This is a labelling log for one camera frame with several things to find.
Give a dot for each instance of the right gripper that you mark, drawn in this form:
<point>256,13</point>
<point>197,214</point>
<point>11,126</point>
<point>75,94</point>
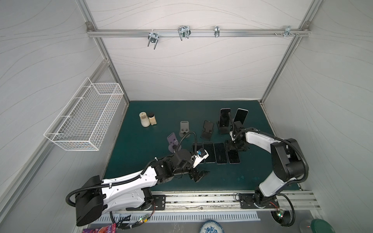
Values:
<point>236,144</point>

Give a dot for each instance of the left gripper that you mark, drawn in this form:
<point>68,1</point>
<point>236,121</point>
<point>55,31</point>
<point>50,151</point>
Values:
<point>198,176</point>

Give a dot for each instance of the phone with cracked screen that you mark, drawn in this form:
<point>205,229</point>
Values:
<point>233,156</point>

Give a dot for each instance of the phone with purple frame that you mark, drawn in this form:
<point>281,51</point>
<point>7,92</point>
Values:
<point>224,117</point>

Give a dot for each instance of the phone with white frame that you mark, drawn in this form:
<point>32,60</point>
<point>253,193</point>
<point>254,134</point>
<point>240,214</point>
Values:
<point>241,115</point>

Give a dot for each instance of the phone with dark frame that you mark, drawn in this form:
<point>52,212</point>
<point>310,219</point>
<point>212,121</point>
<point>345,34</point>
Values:
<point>209,147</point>

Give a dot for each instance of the phone with light green frame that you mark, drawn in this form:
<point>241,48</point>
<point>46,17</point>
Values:
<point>195,148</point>

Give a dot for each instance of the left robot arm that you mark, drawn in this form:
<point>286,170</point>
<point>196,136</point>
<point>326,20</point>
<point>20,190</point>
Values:
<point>91,194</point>

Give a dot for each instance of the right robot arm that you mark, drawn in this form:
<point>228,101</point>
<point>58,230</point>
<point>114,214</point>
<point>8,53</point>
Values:
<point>288,162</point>

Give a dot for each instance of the black rectangular phone stand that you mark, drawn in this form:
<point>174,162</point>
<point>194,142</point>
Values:
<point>223,129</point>

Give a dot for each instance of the black folding phone stand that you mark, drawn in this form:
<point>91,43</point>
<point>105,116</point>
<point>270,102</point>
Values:
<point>207,131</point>

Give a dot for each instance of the purple round stand middle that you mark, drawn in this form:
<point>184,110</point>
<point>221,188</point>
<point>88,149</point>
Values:
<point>173,142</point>

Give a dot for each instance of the grey round stand back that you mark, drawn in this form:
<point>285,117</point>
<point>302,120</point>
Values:
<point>184,128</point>

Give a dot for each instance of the blue white plate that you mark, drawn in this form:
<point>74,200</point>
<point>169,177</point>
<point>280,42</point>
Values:
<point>211,227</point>

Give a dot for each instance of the small brown bottle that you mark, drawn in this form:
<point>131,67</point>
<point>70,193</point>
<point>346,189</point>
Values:
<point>152,119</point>

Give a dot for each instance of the cream plastic bottle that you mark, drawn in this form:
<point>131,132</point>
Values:
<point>145,122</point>

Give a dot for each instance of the pink patterned bag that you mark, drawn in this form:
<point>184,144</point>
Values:
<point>106,229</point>

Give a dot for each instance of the green round lid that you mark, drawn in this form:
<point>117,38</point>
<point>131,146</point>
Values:
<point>321,226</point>

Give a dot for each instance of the metal top crossbar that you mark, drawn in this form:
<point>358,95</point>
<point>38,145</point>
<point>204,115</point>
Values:
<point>214,32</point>

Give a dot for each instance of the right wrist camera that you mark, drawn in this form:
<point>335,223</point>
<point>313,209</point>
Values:
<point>231,133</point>

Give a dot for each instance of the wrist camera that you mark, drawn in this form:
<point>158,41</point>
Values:
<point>200,155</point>
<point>231,133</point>

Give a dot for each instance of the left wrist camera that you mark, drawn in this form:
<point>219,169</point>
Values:
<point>200,155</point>

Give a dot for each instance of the white wire basket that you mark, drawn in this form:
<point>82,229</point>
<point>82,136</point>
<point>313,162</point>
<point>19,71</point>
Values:
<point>85,120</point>

